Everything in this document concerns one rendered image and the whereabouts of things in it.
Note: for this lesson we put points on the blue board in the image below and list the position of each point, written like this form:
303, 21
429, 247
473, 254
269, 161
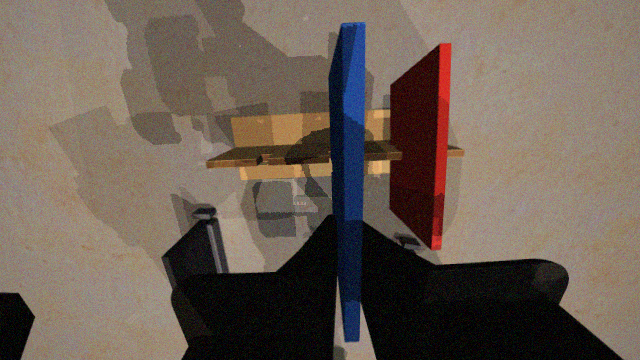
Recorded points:
347, 131

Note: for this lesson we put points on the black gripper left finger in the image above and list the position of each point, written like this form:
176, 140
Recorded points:
298, 298

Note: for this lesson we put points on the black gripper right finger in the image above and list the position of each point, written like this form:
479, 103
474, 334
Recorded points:
402, 293

